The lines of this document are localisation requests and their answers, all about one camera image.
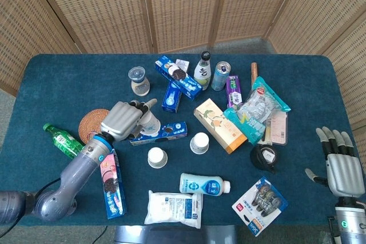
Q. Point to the clear lime soda bottle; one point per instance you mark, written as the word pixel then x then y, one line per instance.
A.
pixel 202 74

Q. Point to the small white carton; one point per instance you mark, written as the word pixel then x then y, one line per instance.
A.
pixel 183 64

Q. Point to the wooden rolling pin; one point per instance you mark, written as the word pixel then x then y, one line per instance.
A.
pixel 254 71

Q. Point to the pink strawberry Oreo box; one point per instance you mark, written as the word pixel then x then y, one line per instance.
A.
pixel 113 189

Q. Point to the teal felt tablecloth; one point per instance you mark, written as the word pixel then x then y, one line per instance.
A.
pixel 71 84

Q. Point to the paper cup with blue flower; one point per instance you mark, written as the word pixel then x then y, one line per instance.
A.
pixel 150 125

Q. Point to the caster wheels blister pack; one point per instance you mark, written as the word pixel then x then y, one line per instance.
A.
pixel 260 207

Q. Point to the clear lidded pudding cup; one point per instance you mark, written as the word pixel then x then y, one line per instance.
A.
pixel 139 82

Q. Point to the small blue Oreo box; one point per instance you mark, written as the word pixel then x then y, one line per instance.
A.
pixel 171 99

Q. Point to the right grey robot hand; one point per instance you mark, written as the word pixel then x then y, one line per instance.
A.
pixel 343 169

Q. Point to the dark robot base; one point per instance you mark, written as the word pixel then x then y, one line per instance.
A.
pixel 174 235

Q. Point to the woven bamboo folding screen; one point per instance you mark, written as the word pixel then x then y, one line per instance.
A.
pixel 114 9

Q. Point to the black tape roll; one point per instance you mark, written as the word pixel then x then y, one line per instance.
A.
pixel 257 159

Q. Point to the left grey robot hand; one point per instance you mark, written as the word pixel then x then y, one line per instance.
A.
pixel 120 121

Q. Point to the pink white card package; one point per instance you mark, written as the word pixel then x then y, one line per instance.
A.
pixel 278 129

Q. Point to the teal snack bag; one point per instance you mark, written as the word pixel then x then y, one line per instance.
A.
pixel 257 109

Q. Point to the blue cartoon Oreo box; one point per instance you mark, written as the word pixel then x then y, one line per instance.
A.
pixel 171 131

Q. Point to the round woven rattan coaster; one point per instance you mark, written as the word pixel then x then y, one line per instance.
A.
pixel 90 125

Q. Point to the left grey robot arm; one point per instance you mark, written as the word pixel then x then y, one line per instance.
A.
pixel 77 169

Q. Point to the green plastic soda bottle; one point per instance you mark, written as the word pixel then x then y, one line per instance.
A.
pixel 63 141

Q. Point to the paper cup with green flower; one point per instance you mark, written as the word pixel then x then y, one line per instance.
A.
pixel 199 142
pixel 156 156

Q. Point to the white milk drink bottle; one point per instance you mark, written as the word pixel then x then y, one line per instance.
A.
pixel 200 185

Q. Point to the purple gum box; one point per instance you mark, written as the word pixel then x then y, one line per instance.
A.
pixel 234 92

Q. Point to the white wipes pack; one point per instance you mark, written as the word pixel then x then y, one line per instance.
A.
pixel 171 209

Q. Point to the light blue drink can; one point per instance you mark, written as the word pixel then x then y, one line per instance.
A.
pixel 220 76

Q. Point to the cream box with orange print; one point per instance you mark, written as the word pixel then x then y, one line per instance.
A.
pixel 217 124

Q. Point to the long blue Oreo box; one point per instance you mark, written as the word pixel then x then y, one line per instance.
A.
pixel 183 81

